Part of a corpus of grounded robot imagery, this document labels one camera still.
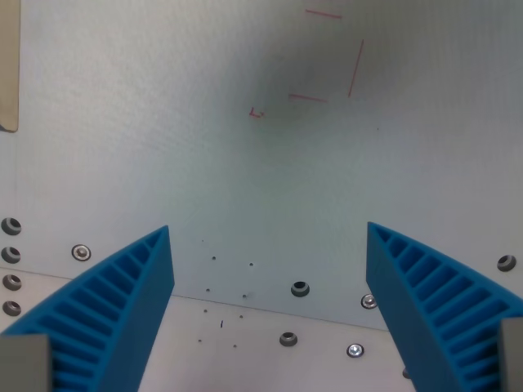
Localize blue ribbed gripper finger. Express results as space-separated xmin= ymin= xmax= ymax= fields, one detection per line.
xmin=365 ymin=221 xmax=523 ymax=392
xmin=0 ymin=225 xmax=176 ymax=392

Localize beige panel edge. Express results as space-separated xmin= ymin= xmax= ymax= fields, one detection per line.
xmin=0 ymin=0 xmax=21 ymax=133

